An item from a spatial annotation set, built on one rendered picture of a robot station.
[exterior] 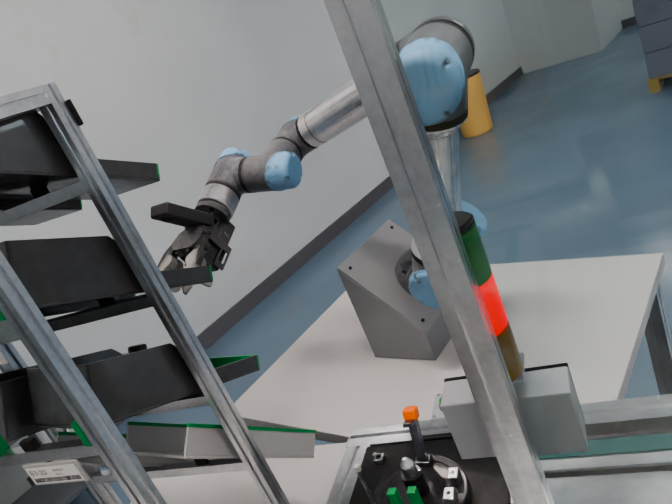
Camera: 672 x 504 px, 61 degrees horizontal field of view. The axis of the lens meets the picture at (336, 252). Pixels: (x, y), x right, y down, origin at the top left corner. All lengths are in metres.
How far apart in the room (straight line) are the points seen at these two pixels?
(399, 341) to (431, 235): 0.92
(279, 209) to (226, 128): 0.79
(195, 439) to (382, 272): 0.70
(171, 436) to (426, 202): 0.64
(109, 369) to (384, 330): 0.78
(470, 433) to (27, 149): 0.55
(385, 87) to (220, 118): 4.13
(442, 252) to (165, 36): 4.09
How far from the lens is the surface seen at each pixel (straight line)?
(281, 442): 0.95
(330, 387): 1.41
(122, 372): 0.74
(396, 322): 1.32
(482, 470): 0.89
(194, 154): 4.30
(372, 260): 1.37
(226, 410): 0.80
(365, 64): 0.41
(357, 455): 1.02
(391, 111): 0.42
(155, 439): 0.94
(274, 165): 1.12
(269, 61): 5.05
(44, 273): 0.69
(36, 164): 0.72
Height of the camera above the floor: 1.59
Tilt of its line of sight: 19 degrees down
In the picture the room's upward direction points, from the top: 23 degrees counter-clockwise
